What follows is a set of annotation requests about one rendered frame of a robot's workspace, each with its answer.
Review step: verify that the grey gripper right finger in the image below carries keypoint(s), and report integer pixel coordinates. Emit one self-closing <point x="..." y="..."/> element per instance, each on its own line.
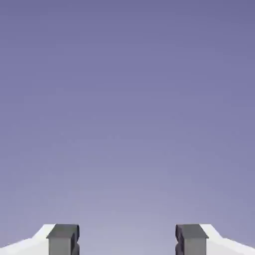
<point x="194" y="241"/>

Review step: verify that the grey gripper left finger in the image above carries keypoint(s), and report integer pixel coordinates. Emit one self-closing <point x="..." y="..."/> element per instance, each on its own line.
<point x="59" y="241"/>

